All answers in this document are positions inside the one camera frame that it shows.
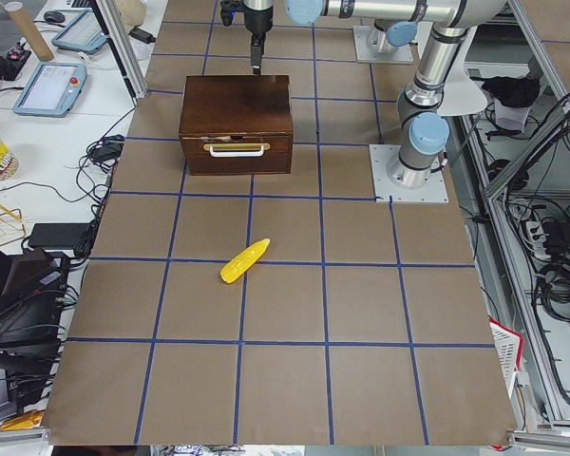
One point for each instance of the dark wooden drawer box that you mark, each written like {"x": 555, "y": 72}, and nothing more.
{"x": 237, "y": 125}

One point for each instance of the black power adapter brick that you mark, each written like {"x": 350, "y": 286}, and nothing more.
{"x": 57, "y": 235}

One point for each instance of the far grey teach pendant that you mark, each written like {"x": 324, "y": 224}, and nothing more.
{"x": 82, "y": 34}

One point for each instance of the black computer mouse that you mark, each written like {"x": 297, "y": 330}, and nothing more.
{"x": 54, "y": 17}

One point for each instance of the white red plastic basket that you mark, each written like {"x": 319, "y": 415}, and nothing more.
{"x": 509, "y": 347}

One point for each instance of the yellow toy corn cob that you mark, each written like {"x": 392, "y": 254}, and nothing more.
{"x": 243, "y": 261}

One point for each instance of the cardboard tube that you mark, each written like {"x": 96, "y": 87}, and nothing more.
{"x": 18, "y": 13}

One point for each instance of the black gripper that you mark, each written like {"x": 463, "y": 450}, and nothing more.
{"x": 257, "y": 21}

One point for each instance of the white plastic chair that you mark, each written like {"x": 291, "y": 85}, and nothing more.
{"x": 461, "y": 95}

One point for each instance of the near grey teach pendant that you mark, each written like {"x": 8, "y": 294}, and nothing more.
{"x": 52, "y": 90}

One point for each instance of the silver blue-jointed robot arm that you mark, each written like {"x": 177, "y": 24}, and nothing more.
{"x": 425, "y": 131}

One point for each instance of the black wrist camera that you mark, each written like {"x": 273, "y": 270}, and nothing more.
{"x": 228, "y": 9}

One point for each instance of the black cloth bundle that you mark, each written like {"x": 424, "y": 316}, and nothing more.
{"x": 513, "y": 92}

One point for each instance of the grey teach pendant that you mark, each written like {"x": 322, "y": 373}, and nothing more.
{"x": 52, "y": 90}
{"x": 82, "y": 34}

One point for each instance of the beige cap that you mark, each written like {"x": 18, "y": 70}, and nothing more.
{"x": 133, "y": 12}

